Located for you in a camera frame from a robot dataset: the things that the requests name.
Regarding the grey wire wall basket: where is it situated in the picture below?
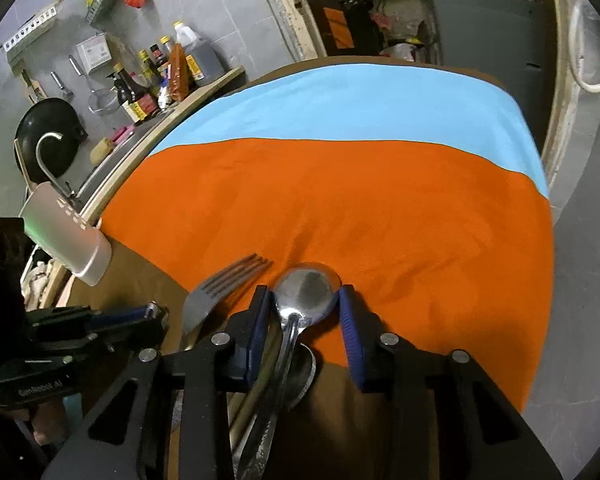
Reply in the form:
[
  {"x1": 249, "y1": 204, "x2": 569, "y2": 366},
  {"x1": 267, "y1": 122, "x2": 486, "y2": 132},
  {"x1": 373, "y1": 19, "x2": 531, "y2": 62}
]
[{"x1": 84, "y1": 0, "x2": 127, "y2": 29}]

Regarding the white perforated wall rail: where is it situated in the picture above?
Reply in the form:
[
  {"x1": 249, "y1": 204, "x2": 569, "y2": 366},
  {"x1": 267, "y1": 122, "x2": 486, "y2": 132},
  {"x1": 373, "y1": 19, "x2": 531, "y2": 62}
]
[{"x1": 0, "y1": 0, "x2": 64, "y2": 62}]

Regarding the steel table knife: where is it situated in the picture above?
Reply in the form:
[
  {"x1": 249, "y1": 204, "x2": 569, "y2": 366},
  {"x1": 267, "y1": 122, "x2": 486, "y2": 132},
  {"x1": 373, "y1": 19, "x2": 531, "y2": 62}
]
[{"x1": 234, "y1": 407, "x2": 283, "y2": 480}]

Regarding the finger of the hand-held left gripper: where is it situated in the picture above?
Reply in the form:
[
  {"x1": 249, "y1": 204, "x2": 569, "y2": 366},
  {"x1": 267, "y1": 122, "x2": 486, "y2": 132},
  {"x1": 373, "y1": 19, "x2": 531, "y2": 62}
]
[{"x1": 87, "y1": 301, "x2": 170, "y2": 356}]

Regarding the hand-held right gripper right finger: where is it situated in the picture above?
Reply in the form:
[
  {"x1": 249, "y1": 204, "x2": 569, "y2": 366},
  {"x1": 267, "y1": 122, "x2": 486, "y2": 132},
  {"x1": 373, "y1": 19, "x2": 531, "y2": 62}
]
[{"x1": 337, "y1": 285, "x2": 563, "y2": 480}]

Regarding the orange blue brown striped cloth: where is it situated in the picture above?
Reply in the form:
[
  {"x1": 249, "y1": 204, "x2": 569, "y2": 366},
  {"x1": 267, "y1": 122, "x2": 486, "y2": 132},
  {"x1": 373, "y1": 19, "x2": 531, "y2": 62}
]
[{"x1": 62, "y1": 55, "x2": 555, "y2": 480}]

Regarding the yellow capped sauce bottle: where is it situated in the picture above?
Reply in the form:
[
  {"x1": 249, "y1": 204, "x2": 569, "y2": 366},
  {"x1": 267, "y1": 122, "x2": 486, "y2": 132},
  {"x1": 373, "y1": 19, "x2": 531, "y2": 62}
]
[{"x1": 138, "y1": 50, "x2": 162, "y2": 97}]

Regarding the white plastic utensil holder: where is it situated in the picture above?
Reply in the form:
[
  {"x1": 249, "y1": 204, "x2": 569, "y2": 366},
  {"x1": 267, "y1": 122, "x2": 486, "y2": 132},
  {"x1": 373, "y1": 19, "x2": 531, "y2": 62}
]
[{"x1": 24, "y1": 182, "x2": 113, "y2": 287}]

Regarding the orange panel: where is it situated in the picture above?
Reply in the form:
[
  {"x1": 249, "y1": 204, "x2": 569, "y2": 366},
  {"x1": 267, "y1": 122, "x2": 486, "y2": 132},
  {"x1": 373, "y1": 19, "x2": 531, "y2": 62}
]
[{"x1": 323, "y1": 7, "x2": 354, "y2": 52}]

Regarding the white plastic bag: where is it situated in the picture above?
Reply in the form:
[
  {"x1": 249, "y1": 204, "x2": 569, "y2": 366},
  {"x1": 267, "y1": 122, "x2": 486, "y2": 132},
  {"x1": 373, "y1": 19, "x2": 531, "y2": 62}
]
[{"x1": 379, "y1": 42, "x2": 417, "y2": 64}]

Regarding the steel fork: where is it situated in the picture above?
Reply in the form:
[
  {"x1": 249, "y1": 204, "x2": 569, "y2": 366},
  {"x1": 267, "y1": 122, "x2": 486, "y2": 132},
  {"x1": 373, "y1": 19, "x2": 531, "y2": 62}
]
[{"x1": 181, "y1": 253, "x2": 275, "y2": 337}]

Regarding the black wok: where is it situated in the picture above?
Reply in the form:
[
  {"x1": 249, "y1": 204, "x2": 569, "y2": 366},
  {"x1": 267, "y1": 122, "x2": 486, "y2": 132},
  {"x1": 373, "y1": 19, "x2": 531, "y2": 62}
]
[{"x1": 14, "y1": 97, "x2": 88, "y2": 183}]

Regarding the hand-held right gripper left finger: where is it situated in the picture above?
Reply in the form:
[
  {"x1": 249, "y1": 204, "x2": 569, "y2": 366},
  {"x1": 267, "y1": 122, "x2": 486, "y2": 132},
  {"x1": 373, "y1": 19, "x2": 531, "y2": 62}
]
[{"x1": 42, "y1": 285, "x2": 276, "y2": 480}]

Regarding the metal handled kitchen tool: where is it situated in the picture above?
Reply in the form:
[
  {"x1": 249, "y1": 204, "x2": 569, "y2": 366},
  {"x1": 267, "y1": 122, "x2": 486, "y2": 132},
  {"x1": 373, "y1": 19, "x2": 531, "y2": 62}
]
[{"x1": 50, "y1": 71, "x2": 74, "y2": 102}]

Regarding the wooden spatula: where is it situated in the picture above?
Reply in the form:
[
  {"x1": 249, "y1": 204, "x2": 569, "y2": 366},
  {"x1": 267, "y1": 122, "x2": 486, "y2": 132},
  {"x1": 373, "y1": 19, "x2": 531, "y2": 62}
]
[{"x1": 21, "y1": 69, "x2": 48, "y2": 105}]

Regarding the yellow sponge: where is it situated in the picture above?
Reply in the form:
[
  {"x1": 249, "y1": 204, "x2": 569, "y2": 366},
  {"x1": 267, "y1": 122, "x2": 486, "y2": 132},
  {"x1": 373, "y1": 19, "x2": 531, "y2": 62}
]
[{"x1": 89, "y1": 138, "x2": 116, "y2": 166}]

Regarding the grey metal cabinet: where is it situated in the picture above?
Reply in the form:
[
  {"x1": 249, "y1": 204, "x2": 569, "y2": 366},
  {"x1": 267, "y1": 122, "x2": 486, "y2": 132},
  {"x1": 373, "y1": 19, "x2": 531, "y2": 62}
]
[{"x1": 429, "y1": 0, "x2": 549, "y2": 133}]

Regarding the dark soy sauce bottle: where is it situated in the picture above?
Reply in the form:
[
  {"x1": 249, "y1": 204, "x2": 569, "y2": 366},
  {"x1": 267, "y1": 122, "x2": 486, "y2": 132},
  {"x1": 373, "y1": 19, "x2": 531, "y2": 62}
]
[{"x1": 112, "y1": 63, "x2": 162, "y2": 124}]

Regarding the large steel spoon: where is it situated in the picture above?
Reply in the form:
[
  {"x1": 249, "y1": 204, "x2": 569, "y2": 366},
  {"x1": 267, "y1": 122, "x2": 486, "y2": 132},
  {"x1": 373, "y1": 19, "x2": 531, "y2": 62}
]
[{"x1": 257, "y1": 262, "x2": 342, "y2": 423}]

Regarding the wooden chopstick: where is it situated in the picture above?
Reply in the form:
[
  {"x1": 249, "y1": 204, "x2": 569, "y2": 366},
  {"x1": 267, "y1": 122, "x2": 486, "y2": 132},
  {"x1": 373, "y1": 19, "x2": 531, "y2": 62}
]
[
  {"x1": 229, "y1": 360, "x2": 278, "y2": 453},
  {"x1": 257, "y1": 305, "x2": 282, "y2": 396}
]

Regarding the white wall box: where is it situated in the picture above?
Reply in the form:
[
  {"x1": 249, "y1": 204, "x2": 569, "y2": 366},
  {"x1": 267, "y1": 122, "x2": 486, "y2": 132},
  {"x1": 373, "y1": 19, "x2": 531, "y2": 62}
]
[{"x1": 76, "y1": 33, "x2": 112, "y2": 69}]

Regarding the white hose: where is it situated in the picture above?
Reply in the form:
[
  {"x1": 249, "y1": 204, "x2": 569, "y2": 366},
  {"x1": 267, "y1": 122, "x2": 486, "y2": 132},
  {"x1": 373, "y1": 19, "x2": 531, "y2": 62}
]
[{"x1": 568, "y1": 0, "x2": 600, "y2": 94}]

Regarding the curved metal faucet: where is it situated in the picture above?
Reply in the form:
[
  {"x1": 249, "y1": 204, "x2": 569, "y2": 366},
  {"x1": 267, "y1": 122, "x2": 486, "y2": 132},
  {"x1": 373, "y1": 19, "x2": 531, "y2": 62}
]
[{"x1": 35, "y1": 132, "x2": 78, "y2": 200}]

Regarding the metal mesh strainer ladle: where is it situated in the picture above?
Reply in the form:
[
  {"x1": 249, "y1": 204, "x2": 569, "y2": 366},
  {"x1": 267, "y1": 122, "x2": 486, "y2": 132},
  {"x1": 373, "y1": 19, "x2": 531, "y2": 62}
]
[{"x1": 69, "y1": 55, "x2": 118, "y2": 114}]

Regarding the small steel spoon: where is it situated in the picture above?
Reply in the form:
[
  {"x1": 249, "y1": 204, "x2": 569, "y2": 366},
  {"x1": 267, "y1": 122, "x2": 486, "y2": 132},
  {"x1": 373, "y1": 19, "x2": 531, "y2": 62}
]
[{"x1": 282, "y1": 342, "x2": 317, "y2": 411}]

